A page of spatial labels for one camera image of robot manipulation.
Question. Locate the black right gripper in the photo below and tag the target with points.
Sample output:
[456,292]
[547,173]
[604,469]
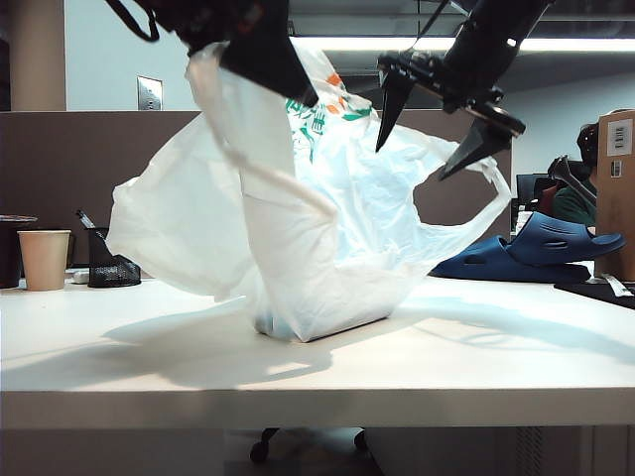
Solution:
[446,82]

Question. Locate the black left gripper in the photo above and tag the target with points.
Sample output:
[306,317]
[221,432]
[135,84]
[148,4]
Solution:
[258,20]

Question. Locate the white plastic shopping bag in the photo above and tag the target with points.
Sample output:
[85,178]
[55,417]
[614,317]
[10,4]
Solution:
[307,238]

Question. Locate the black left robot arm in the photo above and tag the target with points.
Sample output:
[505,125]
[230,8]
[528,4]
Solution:
[193,20]

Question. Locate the black computer monitor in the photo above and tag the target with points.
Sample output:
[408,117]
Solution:
[531,191]

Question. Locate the blue foam slipper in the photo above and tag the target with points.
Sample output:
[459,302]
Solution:
[550,240]
[476,260]

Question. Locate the grey metal chair armrest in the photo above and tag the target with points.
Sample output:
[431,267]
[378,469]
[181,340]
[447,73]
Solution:
[575,182]

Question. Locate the person in green shirt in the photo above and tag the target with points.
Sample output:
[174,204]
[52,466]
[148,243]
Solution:
[575,208]

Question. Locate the long ceiling light strip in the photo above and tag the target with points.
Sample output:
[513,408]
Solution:
[575,44]

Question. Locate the brown cardboard box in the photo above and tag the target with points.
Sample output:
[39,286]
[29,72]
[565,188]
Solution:
[615,213]

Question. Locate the black desk mat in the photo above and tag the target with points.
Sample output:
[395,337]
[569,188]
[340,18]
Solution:
[590,291]

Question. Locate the brown desk partition panel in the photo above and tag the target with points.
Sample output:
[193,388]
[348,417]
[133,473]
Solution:
[59,163]

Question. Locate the white paper strip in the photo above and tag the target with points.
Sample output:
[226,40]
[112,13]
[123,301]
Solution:
[617,286]

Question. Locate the black pen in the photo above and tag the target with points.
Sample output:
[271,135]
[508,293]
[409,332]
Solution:
[85,218]

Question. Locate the black mesh pen holder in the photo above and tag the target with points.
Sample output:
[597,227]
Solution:
[111,263]

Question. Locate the beige paper cup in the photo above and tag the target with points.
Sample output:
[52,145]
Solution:
[44,260]

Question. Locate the dark round container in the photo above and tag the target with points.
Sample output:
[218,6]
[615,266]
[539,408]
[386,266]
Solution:
[7,258]

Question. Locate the metal wall plate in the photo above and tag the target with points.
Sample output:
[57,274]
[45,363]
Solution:
[150,93]

